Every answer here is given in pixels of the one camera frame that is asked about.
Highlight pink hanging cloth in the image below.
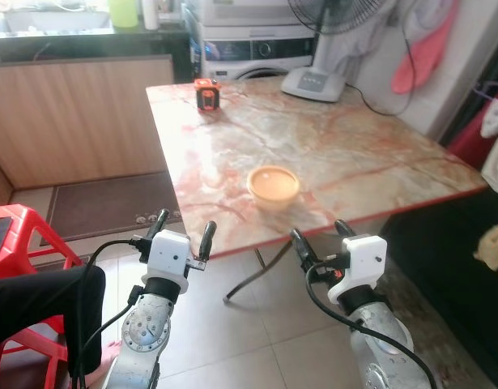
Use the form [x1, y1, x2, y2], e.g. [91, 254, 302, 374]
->
[392, 8, 458, 96]

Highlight white stacked dryer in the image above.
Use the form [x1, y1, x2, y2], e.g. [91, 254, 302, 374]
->
[190, 0, 302, 25]

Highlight black stone counter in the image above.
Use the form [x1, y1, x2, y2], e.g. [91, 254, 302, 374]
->
[0, 20, 191, 64]

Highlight wooden cabinet front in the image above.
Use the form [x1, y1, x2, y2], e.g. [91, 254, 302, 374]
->
[0, 55, 175, 189]

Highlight patterned floor rug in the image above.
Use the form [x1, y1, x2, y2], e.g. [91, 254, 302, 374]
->
[378, 259, 496, 389]

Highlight orange plastic lidded bowl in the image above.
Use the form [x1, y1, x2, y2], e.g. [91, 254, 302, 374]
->
[247, 165, 301, 212]

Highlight red plastic stool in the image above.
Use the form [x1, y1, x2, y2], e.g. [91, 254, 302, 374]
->
[0, 204, 83, 389]

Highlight red cloth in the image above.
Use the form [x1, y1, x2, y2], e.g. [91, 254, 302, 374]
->
[447, 89, 498, 171]

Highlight white bottle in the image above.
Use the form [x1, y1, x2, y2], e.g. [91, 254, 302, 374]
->
[142, 0, 160, 31]

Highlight black fan power cable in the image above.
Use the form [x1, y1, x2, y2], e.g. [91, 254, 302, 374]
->
[343, 16, 419, 117]

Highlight yellow cloth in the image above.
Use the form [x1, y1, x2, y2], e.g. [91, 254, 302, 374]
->
[475, 223, 498, 272]

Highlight green plastic cup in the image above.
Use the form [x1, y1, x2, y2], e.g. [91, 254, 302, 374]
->
[108, 0, 139, 28]

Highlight brown door mat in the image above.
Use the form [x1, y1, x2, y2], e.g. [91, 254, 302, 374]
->
[45, 172, 185, 242]

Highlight person's leg black trousers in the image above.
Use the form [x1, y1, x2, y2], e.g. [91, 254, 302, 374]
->
[0, 266, 106, 378]

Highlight white front load washing machine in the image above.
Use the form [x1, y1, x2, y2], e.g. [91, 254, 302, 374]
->
[188, 23, 330, 82]

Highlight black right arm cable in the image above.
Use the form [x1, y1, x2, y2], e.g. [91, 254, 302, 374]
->
[304, 261, 440, 389]

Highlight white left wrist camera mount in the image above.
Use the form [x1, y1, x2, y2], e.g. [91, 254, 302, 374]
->
[146, 231, 193, 294]

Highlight grey white hanging garment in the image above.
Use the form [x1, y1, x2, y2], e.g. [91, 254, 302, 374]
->
[326, 0, 444, 78]

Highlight orange black laser level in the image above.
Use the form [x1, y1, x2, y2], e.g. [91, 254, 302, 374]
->
[194, 79, 223, 112]

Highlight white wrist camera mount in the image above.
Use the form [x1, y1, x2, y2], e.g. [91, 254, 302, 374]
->
[146, 231, 193, 294]
[328, 235, 389, 305]

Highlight white black table fan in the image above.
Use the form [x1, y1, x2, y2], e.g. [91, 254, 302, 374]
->
[279, 0, 399, 104]

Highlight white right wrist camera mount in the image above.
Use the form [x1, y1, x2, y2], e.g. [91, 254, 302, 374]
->
[328, 235, 389, 305]

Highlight curved metal table leg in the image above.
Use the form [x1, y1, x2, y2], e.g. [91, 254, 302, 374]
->
[224, 239, 294, 305]

